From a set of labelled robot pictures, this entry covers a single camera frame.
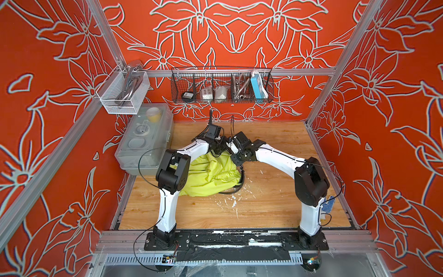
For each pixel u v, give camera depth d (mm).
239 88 831
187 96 956
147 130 951
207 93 925
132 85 727
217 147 854
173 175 544
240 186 849
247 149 670
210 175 814
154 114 1011
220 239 743
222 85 971
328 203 832
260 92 886
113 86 806
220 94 927
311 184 494
